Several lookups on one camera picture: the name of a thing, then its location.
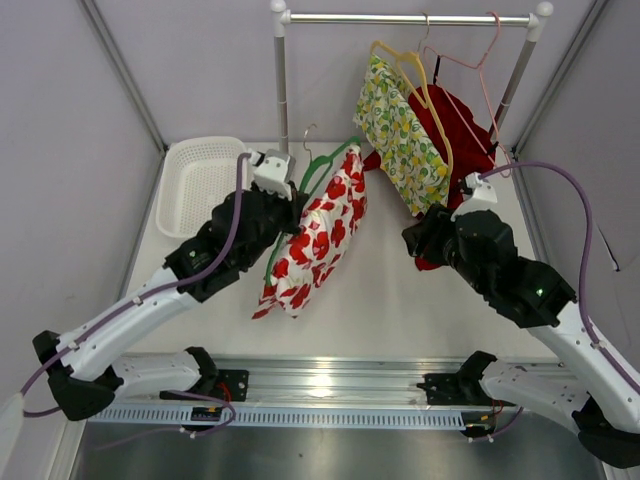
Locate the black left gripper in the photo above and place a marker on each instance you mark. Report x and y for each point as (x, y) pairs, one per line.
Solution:
(293, 208)

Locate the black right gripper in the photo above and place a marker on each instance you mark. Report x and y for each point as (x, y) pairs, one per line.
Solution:
(429, 229)

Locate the green hanger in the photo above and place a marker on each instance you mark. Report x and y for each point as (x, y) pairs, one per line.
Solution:
(315, 163)

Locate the red flower print cloth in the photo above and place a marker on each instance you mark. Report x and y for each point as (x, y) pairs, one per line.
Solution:
(305, 261)

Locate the lemon print skirt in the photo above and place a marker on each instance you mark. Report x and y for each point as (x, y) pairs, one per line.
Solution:
(407, 172)

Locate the yellow hanger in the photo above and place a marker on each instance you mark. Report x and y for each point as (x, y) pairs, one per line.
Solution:
(385, 113)

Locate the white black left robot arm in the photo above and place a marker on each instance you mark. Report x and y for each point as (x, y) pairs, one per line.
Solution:
(85, 367)

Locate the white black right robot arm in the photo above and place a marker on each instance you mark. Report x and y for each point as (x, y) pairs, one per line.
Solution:
(603, 409)

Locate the white plastic basket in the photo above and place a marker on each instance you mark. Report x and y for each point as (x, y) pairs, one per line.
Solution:
(197, 176)

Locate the red garment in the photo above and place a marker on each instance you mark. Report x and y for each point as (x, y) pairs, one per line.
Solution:
(473, 150)

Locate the white metal clothes rack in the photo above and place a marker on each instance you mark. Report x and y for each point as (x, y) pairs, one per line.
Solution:
(282, 16)

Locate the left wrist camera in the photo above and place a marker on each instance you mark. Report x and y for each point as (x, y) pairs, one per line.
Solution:
(272, 171)

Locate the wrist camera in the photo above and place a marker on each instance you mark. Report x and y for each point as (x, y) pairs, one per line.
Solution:
(272, 171)
(478, 195)

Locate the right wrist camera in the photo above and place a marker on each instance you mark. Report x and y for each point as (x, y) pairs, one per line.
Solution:
(478, 195)

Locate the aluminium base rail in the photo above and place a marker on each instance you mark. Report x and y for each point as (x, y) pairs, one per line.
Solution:
(335, 382)

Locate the white slotted cable duct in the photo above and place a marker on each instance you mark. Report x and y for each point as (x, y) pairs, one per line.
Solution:
(290, 417)

